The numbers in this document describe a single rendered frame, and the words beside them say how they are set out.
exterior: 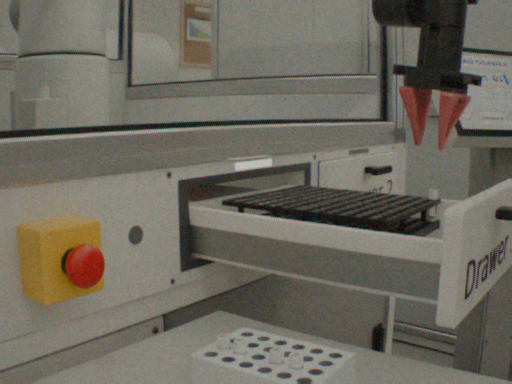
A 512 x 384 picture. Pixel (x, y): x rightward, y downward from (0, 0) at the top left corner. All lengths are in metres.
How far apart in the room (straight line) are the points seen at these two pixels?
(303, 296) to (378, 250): 0.42
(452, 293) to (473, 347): 1.17
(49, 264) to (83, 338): 0.13
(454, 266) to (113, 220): 0.35
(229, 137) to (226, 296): 0.22
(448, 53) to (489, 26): 1.68
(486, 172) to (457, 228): 1.06
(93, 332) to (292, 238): 0.24
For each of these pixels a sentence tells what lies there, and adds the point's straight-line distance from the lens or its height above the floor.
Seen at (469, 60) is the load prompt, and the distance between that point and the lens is 1.55.
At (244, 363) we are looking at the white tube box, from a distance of 0.49.
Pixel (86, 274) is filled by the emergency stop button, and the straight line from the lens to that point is 0.50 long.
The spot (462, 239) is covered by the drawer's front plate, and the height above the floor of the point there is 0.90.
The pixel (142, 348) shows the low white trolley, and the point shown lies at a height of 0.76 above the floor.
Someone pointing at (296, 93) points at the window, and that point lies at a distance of 0.88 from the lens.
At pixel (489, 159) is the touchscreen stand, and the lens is 1.54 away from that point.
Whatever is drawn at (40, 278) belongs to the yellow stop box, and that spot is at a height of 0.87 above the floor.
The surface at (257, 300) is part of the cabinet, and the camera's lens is 0.84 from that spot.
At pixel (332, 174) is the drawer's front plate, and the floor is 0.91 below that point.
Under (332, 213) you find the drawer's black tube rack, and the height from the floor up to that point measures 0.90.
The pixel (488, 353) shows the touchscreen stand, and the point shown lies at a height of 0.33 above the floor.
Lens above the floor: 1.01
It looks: 8 degrees down
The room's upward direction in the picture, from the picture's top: straight up
